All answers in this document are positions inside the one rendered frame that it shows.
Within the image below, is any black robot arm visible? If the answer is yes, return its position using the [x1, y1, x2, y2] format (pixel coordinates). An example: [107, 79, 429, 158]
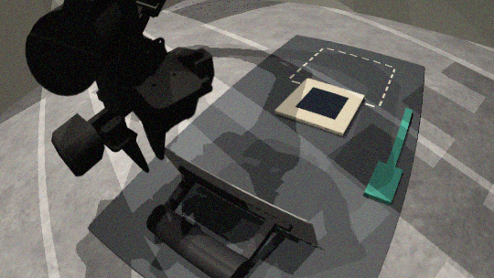
[26, 0, 215, 135]

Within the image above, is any beige square tile with dark centre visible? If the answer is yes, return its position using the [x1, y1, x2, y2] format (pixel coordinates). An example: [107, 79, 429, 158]
[275, 78, 365, 136]

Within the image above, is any green trowel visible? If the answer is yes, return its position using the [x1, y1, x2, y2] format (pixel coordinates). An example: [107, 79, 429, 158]
[363, 108, 412, 206]

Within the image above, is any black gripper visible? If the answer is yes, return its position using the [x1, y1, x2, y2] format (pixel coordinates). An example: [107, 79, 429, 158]
[51, 28, 166, 176]

